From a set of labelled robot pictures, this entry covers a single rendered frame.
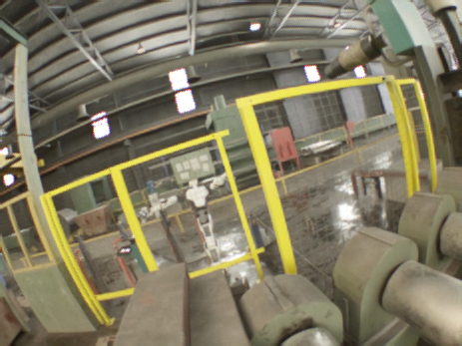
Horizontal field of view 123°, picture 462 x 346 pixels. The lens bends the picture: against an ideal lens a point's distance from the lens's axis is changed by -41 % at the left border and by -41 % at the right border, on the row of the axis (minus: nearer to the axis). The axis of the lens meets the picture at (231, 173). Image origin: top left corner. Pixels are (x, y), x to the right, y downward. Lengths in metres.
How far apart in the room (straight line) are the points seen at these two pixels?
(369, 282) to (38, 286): 3.37
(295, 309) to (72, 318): 3.10
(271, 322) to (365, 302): 0.29
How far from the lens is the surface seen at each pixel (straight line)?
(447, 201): 0.94
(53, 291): 3.23
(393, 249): 0.65
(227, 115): 10.93
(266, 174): 0.97
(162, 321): 0.52
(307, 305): 0.52
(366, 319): 0.74
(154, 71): 11.12
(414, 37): 1.42
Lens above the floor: 1.63
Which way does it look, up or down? 6 degrees down
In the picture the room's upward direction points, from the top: 17 degrees counter-clockwise
